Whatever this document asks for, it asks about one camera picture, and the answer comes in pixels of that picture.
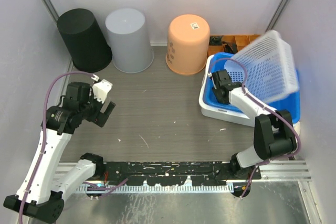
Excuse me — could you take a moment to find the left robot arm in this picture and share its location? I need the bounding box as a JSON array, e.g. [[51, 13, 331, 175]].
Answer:
[[3, 79, 115, 223]]

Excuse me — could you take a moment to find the orange compartment organizer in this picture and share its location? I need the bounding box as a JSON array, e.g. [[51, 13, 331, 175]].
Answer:
[[207, 34, 260, 57]]

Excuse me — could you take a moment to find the blue perforated basket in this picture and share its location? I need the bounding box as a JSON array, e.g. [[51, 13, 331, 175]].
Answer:
[[224, 30, 299, 103]]

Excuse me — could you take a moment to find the dark rolled item centre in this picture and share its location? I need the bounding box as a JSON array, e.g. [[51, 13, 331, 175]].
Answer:
[[223, 41, 238, 54]]

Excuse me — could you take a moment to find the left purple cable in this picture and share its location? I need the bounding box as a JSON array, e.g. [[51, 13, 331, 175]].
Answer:
[[18, 71, 129, 224]]

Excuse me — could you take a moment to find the black bucket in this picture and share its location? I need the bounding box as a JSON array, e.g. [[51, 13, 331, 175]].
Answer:
[[57, 8, 112, 73]]

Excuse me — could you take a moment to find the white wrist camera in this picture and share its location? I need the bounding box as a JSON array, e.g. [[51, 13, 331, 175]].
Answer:
[[207, 71, 218, 89], [91, 74, 113, 104]]

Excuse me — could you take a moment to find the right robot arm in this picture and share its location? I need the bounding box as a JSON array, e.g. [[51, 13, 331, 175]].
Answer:
[[210, 70, 300, 179]]

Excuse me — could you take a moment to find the white plastic tub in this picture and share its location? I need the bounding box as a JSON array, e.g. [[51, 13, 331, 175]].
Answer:
[[198, 56, 301, 130]]

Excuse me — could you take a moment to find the black mounting rail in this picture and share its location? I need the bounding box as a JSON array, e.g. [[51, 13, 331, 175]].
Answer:
[[86, 161, 253, 186]]

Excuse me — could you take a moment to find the orange bucket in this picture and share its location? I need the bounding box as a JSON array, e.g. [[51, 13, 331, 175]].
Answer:
[[165, 14, 210, 76]]

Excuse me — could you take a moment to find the dark rolled item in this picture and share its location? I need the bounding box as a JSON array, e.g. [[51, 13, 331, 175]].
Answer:
[[209, 36, 223, 46], [223, 41, 238, 54]]

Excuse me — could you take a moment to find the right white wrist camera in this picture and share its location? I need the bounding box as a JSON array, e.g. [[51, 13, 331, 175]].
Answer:
[[207, 71, 218, 89]]

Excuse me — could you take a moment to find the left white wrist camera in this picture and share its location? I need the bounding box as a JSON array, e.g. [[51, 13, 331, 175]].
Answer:
[[91, 74, 113, 104]]

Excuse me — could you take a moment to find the white cable duct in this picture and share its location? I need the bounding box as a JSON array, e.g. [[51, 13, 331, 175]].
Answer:
[[76, 184, 234, 194]]

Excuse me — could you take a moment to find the grey bucket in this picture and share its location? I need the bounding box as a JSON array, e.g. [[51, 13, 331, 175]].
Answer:
[[105, 8, 154, 73]]

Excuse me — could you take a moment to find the blue plastic tub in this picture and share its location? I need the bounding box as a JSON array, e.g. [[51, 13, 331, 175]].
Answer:
[[203, 52, 301, 124]]

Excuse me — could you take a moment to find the dark rolled item far left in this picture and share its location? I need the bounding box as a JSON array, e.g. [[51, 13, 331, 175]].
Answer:
[[209, 36, 223, 46]]

